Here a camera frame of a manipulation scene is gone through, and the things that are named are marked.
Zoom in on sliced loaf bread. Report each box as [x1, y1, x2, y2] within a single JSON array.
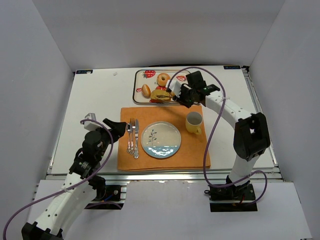
[[150, 89, 170, 103]]

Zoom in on metal serving tongs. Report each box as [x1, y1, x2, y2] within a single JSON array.
[[155, 92, 176, 101]]

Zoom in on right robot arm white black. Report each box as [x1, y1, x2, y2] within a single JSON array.
[[166, 67, 271, 201]]

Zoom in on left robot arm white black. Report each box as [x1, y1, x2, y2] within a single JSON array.
[[21, 115, 127, 240]]

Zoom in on silver fork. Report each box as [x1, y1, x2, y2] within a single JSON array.
[[129, 118, 136, 155]]

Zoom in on yellow mug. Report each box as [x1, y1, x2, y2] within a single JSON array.
[[185, 111, 203, 135]]

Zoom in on silver table knife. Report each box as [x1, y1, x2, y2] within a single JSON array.
[[133, 119, 139, 159]]

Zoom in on bagel with hole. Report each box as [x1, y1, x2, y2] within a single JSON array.
[[156, 73, 171, 87]]

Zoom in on strawberry pattern tray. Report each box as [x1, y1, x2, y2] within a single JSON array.
[[132, 69, 190, 105]]

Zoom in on round sesame bun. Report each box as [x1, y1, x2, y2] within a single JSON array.
[[141, 84, 151, 98]]

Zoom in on round plate blue white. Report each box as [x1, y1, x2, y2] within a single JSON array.
[[140, 121, 182, 159]]

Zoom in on right blue table label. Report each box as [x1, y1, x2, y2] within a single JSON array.
[[223, 65, 241, 70]]

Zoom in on blue table label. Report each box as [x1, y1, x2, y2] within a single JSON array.
[[223, 65, 241, 70], [75, 69, 93, 75]]

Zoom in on orange cloth placemat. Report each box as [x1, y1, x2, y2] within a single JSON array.
[[117, 105, 207, 171]]

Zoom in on left blue table label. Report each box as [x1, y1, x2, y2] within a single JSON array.
[[75, 69, 93, 75]]

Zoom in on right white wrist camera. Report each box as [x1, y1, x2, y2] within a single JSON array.
[[166, 80, 183, 98]]

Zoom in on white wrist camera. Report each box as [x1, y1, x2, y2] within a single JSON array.
[[166, 80, 183, 98], [82, 113, 99, 131]]

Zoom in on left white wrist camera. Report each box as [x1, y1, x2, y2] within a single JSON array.
[[82, 113, 99, 131]]

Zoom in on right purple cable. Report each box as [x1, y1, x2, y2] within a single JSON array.
[[166, 66, 268, 205]]

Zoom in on purple cable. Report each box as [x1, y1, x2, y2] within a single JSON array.
[[166, 66, 268, 205], [3, 119, 123, 240]]

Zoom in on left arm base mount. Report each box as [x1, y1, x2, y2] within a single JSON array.
[[85, 184, 126, 210]]

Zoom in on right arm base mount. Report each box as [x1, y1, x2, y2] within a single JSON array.
[[204, 183, 258, 213]]

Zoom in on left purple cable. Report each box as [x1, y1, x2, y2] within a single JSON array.
[[3, 119, 123, 240]]

